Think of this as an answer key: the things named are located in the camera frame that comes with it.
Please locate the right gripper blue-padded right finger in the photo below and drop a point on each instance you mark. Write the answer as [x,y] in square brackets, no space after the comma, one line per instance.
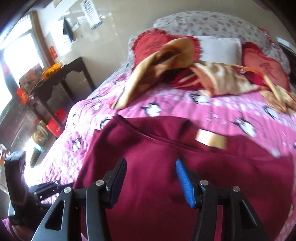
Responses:
[239,219]

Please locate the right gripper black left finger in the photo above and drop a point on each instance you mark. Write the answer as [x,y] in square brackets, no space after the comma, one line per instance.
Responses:
[63,219]

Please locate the maroon fleece garment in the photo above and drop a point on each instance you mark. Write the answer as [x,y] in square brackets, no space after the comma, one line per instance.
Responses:
[151,204]

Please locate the left hand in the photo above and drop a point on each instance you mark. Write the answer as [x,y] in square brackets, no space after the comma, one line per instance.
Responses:
[20,233]

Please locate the colourful printed bag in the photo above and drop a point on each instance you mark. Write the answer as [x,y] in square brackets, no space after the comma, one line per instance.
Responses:
[40,135]

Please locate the red box front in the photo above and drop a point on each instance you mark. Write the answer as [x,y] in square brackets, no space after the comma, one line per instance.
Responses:
[54,128]

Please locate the red box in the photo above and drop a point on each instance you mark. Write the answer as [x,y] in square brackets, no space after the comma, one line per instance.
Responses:
[54,128]
[61,115]

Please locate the red box rear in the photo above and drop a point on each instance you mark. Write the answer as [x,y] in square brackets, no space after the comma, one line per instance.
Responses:
[61,115]

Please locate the pink penguin blanket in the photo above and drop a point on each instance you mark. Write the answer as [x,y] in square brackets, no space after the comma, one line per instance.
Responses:
[246,115]

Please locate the dark wooden desk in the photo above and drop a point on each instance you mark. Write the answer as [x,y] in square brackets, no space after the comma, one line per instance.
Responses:
[43,91]

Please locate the yellow plastic basket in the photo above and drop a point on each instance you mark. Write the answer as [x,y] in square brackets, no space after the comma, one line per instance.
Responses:
[52,70]

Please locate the white pillow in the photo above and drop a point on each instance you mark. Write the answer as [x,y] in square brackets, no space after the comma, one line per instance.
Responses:
[220,50]

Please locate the red and yellow blanket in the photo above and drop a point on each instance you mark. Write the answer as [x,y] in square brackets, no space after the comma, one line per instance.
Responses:
[176,59]

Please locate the red heart pillow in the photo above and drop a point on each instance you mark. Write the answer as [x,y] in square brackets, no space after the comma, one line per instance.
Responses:
[151,41]

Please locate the floral pillow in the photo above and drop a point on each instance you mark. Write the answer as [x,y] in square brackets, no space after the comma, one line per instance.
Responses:
[198,23]

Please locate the red wall sticker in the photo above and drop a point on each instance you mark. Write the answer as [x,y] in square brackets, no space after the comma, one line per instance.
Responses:
[53,53]

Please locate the dark cloth on wall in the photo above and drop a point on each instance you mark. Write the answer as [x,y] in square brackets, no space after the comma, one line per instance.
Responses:
[67,30]

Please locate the wall calendar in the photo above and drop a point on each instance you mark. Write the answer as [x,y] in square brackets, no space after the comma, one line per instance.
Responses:
[91,13]

